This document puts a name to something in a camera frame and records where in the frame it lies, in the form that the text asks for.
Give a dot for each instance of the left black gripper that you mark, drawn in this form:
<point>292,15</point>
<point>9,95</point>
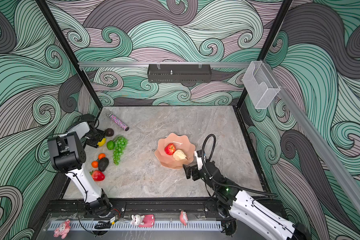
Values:
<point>93,143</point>

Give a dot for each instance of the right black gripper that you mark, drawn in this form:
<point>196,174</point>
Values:
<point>194,169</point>

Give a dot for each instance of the yellow fake lemon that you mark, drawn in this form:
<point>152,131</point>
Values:
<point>102,142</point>

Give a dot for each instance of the pale fake pear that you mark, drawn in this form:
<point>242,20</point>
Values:
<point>179,155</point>

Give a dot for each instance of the pink wavy fruit bowl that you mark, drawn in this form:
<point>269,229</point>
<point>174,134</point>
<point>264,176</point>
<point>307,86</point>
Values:
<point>182,143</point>

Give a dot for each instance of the red fake apple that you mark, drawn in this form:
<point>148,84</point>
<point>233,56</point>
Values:
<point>170,149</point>

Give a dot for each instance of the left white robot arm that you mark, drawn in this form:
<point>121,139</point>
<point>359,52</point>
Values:
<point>68,156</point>

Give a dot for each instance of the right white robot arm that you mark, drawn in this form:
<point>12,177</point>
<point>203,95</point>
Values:
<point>239,205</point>

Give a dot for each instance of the dark brown fake fruit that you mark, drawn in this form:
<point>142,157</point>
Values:
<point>109,132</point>

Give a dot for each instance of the green fake lime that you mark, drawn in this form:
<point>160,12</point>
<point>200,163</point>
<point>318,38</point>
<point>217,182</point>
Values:
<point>110,145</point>

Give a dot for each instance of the orange fake tangerine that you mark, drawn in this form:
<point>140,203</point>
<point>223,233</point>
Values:
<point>101,156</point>
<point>95,164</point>

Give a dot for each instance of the green fake grape bunch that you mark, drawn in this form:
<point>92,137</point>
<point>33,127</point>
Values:
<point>120,143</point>

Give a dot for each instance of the dark fake avocado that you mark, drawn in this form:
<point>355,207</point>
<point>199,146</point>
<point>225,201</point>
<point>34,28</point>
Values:
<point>103,164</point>

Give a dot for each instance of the red fake strawberry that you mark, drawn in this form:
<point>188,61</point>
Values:
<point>97,175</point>

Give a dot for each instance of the purple sprinkle tube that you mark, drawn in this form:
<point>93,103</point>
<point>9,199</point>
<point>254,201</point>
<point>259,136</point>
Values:
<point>117,121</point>

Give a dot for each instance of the small pink figurine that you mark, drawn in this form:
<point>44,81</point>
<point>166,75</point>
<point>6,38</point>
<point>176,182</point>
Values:
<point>184,218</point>

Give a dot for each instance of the white bunny pink toy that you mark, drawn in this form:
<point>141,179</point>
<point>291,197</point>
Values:
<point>143,221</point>

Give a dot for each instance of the pink plush toy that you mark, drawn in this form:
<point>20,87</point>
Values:
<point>63,230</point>

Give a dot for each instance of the aluminium rail back wall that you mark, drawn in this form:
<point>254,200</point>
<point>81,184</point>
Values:
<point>126,64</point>

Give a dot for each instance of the aluminium rail wall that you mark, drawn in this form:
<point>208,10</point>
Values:
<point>325,152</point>
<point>126,64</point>

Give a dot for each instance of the black wall tray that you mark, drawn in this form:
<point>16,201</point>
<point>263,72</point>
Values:
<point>188,74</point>

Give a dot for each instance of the clear plastic wall holder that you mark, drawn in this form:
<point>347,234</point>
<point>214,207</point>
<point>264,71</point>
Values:
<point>261,84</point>

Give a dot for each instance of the aluminium rail right wall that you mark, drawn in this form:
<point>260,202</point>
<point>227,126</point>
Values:
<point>325,152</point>

